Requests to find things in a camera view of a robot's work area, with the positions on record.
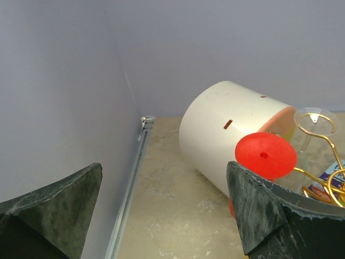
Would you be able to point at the red plastic goblet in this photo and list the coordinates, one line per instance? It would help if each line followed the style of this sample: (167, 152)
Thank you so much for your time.
(266, 154)

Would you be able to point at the clear wine glass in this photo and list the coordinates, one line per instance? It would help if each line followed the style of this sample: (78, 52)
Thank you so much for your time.
(317, 123)

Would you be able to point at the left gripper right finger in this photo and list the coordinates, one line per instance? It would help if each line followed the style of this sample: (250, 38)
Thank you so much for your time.
(274, 222)

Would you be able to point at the gold wine glass rack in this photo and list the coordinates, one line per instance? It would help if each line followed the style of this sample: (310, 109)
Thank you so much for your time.
(317, 174)

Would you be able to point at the white orange cylinder appliance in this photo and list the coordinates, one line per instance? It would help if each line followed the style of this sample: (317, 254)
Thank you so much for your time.
(219, 117)

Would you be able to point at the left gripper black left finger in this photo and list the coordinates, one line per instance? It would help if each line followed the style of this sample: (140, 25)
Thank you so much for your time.
(52, 221)

